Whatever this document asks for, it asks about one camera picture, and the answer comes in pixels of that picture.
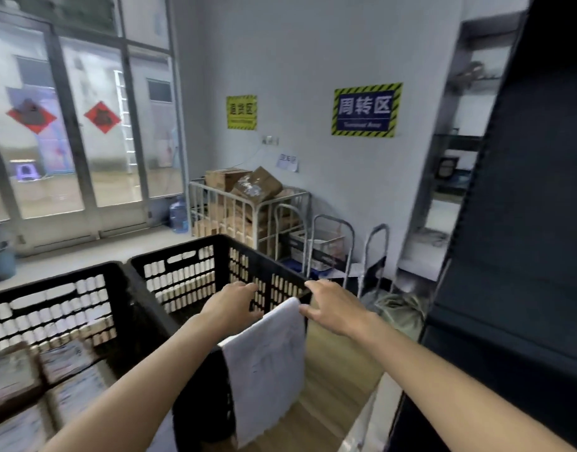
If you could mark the person's right forearm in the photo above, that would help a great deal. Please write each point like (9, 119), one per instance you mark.
(434, 385)

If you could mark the white paper sheet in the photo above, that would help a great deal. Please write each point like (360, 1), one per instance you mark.
(265, 362)

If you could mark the metal hand trolley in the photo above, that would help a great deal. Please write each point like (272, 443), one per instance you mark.
(349, 244)
(386, 249)

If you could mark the plastic wrapped flat parcel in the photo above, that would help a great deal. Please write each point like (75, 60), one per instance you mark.
(79, 395)
(67, 360)
(10, 378)
(17, 433)

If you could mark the white box with dark band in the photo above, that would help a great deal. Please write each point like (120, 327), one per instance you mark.
(324, 251)

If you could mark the black slotted plastic crate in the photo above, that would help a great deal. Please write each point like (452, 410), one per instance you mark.
(194, 250)
(57, 277)

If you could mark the green sack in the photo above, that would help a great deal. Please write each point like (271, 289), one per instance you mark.
(401, 313)

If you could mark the dark metal shelf unit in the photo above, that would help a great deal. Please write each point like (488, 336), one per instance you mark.
(519, 230)

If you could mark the blue sign with striped border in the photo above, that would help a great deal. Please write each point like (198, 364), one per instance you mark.
(366, 110)

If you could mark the person's left forearm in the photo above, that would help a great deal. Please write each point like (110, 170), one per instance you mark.
(142, 390)

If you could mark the glass door with metal frame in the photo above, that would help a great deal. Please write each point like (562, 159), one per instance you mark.
(65, 136)

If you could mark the white wall socket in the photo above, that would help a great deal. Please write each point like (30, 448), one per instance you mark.
(269, 140)

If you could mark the white ladder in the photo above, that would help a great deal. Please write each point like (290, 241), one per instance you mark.
(127, 122)

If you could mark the blue water jug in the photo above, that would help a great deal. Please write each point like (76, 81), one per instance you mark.
(179, 216)

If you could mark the red diamond window decoration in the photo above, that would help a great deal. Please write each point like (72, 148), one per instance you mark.
(102, 117)
(30, 115)

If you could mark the small black framed item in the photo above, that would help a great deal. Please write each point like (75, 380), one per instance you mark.
(447, 167)

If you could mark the closed brown cardboard box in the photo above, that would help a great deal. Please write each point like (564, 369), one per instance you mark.
(222, 178)

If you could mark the tilted taped cardboard box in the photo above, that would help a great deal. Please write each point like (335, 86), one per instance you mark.
(258, 185)

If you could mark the person's left hand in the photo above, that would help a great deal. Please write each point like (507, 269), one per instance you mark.
(227, 310)

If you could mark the person's right thumb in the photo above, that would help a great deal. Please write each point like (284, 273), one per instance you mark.
(308, 313)

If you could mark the person's left fingers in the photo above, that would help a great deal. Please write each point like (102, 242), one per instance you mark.
(246, 289)

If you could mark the purple plastic stool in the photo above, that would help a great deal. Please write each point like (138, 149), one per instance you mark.
(27, 170)

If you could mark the white metal cage cart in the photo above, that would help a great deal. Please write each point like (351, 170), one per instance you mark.
(253, 216)

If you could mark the small white wall note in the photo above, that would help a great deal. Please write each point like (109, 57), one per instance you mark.
(287, 162)

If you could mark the grey storage shelving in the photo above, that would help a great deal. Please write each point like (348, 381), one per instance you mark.
(451, 136)

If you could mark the person's right hand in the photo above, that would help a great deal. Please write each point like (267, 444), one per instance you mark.
(335, 310)

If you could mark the yellow wall sign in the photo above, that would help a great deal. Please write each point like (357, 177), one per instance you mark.
(242, 112)

